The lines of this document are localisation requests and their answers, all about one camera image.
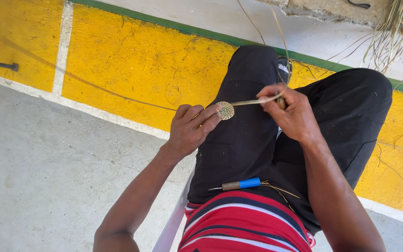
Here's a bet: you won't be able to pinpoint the long thin dried grass strand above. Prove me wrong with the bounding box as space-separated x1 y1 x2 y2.
0 20 178 112

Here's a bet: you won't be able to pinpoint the person's right hand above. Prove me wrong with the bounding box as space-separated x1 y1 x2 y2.
256 83 323 145

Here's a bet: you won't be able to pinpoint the heap of dried grass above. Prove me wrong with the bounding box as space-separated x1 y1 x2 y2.
361 0 403 76

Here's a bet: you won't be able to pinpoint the awl with blue wooden handle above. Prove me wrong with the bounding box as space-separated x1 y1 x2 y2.
208 177 262 192

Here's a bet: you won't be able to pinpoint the dried grass weaving bundle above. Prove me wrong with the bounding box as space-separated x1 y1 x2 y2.
229 5 292 107

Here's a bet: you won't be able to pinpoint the black cable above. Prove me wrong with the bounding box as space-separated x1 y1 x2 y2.
346 0 371 10

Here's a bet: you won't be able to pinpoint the small round woven straw disc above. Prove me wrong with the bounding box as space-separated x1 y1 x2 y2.
215 101 236 121

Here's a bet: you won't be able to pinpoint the white plastic chair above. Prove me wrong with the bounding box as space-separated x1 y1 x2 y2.
152 164 198 252

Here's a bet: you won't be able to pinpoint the loose dried grass scraps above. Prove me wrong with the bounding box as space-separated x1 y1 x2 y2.
260 180 301 213

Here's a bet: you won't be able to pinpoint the black and white shoe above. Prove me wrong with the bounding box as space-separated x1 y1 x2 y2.
277 57 293 85

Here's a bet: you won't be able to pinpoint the red striped shirt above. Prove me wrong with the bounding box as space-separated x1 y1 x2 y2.
177 190 316 252

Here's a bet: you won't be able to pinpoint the black trousers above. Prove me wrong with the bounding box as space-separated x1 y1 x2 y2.
187 44 394 236

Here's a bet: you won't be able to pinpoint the person's left hand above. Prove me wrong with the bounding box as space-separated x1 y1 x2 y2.
168 103 223 160

